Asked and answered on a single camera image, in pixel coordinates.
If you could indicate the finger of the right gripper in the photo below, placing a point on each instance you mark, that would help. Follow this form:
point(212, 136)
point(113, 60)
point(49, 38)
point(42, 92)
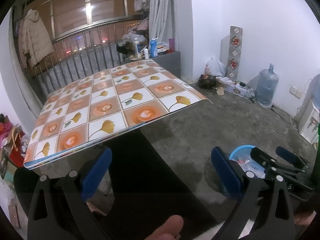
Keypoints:
point(296, 160)

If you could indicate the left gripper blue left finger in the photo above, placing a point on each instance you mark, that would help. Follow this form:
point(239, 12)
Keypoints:
point(58, 208)

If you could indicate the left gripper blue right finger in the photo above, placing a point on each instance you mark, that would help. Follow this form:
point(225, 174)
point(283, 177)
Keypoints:
point(263, 209)

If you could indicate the blue trash basket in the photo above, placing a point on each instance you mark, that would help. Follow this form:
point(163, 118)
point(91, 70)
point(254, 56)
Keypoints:
point(242, 155)

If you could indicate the person's right hand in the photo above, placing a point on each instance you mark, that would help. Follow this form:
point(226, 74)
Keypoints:
point(304, 219)

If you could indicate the person's left hand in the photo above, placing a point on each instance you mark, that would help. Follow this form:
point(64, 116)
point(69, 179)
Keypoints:
point(169, 230)

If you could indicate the white water dispenser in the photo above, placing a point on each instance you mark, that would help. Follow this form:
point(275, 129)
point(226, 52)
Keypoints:
point(309, 113)

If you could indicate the large water jug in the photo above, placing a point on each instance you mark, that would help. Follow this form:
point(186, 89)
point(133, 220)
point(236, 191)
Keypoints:
point(266, 86)

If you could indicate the patterned floral tablecloth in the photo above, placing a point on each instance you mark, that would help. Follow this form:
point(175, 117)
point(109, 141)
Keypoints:
point(105, 105)

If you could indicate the tall patterned box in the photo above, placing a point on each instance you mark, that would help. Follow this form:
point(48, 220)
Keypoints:
point(234, 52)

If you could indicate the white plastic bag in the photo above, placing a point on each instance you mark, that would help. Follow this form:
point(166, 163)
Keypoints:
point(215, 67)

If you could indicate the dark grey cabinet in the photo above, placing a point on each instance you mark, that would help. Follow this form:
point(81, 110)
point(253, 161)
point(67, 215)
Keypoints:
point(170, 61)

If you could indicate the metal balcony railing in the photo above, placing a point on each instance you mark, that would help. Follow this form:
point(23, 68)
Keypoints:
point(83, 52)

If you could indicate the beige hanging puffer jacket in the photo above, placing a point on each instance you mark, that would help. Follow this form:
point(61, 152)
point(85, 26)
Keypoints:
point(34, 42)

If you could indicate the purple cup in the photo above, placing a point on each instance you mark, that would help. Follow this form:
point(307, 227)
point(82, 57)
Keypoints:
point(172, 44)

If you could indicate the blue detergent bottle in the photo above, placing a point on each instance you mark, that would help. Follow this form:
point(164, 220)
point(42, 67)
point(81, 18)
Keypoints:
point(153, 47)

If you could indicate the small white bottle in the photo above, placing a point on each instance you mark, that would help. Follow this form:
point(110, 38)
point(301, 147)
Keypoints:
point(146, 53)

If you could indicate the grey curtain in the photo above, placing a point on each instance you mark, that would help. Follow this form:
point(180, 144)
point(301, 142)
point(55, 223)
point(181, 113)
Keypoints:
point(161, 20)

